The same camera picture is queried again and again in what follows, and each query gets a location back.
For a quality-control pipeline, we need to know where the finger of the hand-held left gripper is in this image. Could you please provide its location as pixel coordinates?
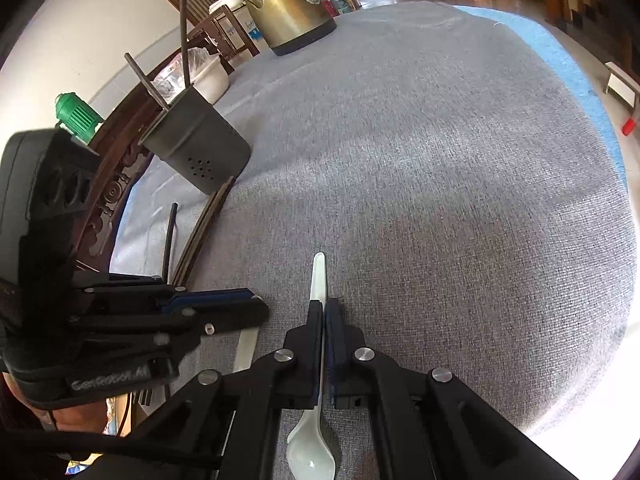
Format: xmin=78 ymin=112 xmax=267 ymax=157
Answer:
xmin=74 ymin=274 xmax=257 ymax=313
xmin=70 ymin=297 xmax=271 ymax=377

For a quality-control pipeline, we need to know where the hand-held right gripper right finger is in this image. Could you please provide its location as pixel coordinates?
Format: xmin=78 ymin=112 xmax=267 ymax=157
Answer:
xmin=324 ymin=298 xmax=583 ymax=480

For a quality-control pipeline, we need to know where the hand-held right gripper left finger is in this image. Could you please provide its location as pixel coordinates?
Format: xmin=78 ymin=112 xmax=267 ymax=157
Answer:
xmin=107 ymin=300 xmax=325 ymax=480

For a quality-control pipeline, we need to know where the white plastic spoon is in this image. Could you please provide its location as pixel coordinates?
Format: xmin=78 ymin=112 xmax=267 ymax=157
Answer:
xmin=286 ymin=252 xmax=337 ymax=480
xmin=232 ymin=329 xmax=260 ymax=376

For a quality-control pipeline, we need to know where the dark wooden chopstick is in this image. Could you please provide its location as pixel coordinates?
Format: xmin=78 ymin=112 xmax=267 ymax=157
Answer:
xmin=161 ymin=203 xmax=179 ymax=279
xmin=124 ymin=52 xmax=172 ymax=112
xmin=179 ymin=0 xmax=195 ymax=92
xmin=175 ymin=176 xmax=237 ymax=288
xmin=170 ymin=176 xmax=232 ymax=286

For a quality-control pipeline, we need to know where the dark grey utensil holder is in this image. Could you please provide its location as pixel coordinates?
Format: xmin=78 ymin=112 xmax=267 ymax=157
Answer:
xmin=139 ymin=87 xmax=252 ymax=196

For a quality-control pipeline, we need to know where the carved wooden bench back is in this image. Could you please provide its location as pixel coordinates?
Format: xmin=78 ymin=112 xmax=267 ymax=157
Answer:
xmin=74 ymin=80 xmax=171 ymax=273

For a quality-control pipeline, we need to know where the green plastic jug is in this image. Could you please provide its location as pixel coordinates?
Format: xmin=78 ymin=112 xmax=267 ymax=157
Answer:
xmin=54 ymin=92 xmax=105 ymax=145

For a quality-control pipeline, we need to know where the clear plastic bag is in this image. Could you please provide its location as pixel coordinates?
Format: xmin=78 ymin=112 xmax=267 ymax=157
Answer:
xmin=151 ymin=49 xmax=221 ymax=106

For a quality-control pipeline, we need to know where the grey tablecloth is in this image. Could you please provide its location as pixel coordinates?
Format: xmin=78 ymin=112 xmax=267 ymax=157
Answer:
xmin=110 ymin=0 xmax=631 ymax=480

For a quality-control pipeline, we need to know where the wooden chair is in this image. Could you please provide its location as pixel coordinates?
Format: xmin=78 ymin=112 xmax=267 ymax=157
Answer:
xmin=182 ymin=5 xmax=261 ymax=73

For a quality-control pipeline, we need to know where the white container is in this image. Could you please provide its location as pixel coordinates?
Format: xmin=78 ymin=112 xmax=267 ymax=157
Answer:
xmin=209 ymin=0 xmax=249 ymax=16

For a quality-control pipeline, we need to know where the gold electric kettle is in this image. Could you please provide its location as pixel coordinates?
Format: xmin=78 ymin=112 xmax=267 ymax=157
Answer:
xmin=243 ymin=0 xmax=337 ymax=57

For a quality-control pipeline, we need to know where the white low stool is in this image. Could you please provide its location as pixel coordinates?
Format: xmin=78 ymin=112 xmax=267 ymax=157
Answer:
xmin=604 ymin=61 xmax=640 ymax=107

